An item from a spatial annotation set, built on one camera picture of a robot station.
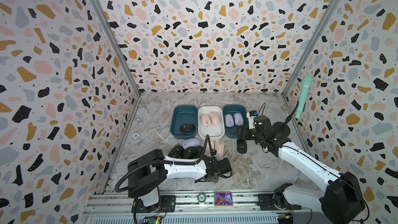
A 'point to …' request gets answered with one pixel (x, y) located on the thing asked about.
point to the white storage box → (214, 131)
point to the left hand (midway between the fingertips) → (217, 175)
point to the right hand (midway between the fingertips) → (243, 128)
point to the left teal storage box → (182, 114)
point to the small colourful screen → (223, 198)
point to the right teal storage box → (230, 132)
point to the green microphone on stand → (282, 129)
